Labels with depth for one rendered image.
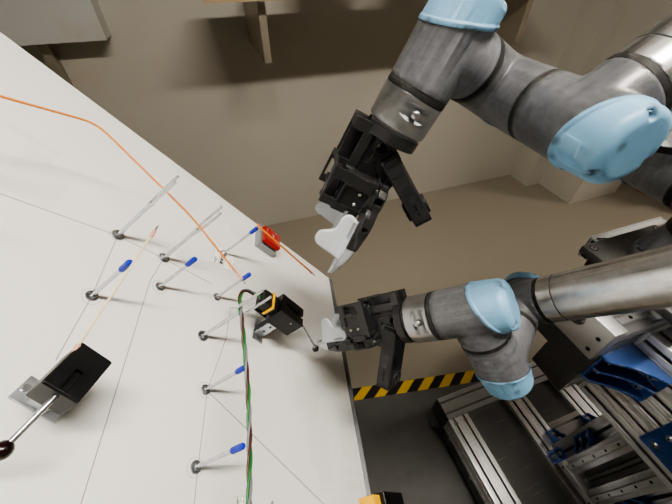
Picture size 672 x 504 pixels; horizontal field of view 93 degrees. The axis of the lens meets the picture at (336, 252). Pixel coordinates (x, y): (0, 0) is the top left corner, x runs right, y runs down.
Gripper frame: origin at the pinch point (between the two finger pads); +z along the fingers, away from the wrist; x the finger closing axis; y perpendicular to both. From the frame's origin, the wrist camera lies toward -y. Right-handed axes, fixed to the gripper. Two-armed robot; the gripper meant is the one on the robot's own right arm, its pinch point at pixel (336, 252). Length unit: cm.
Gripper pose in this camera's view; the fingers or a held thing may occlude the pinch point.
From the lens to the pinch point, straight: 50.5
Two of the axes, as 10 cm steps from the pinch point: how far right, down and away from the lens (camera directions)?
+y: -8.9, -3.4, -3.0
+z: -4.6, 7.3, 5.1
